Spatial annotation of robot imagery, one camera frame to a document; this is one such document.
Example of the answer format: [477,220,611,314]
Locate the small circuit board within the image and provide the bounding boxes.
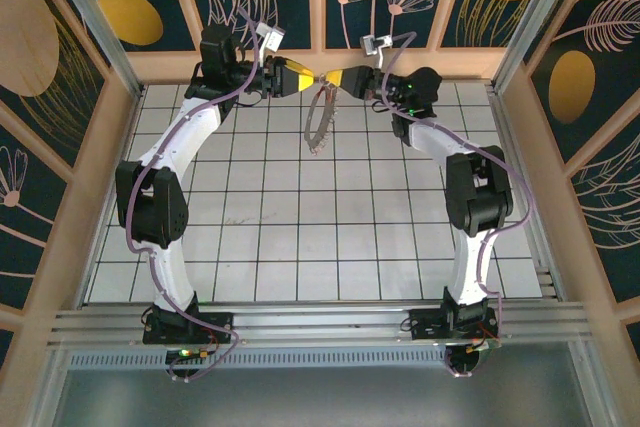
[464,336,501,353]
[167,345,221,364]

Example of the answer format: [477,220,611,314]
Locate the vented metal strip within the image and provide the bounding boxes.
[67,349,576,371]

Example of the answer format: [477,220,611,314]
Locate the grey metal sheet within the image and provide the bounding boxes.
[49,366,599,427]

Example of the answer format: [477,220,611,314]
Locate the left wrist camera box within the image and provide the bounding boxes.
[254,21,286,68]

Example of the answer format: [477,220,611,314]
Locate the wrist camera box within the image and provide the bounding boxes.
[360,34,394,71]
[254,21,286,68]

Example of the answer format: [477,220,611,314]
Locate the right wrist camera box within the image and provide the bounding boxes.
[360,34,394,71]

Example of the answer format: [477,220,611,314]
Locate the dark wall panel small oval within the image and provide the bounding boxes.
[64,0,204,54]

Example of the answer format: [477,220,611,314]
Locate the aluminium side rail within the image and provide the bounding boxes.
[487,81,564,301]
[74,84,147,309]

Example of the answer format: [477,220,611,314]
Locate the aluminium corner post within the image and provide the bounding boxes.
[39,0,147,98]
[492,0,594,92]

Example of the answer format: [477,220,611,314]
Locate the dark wall panel feather oval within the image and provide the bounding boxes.
[522,0,640,166]

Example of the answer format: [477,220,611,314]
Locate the purple cable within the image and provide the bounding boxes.
[124,6,266,384]
[379,31,534,379]

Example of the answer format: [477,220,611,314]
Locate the dark wall panel pale circle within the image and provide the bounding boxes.
[0,0,114,171]

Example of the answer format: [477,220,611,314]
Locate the dark wall panel fern lines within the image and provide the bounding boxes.
[564,121,640,306]

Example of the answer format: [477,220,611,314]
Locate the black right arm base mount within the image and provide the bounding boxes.
[407,307,501,346]

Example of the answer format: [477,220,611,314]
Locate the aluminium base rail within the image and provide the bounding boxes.
[47,300,596,348]

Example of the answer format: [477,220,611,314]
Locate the dark wall panel flower outline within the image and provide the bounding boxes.
[0,101,76,313]

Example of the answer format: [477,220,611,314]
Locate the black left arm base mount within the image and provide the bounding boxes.
[142,309,236,346]

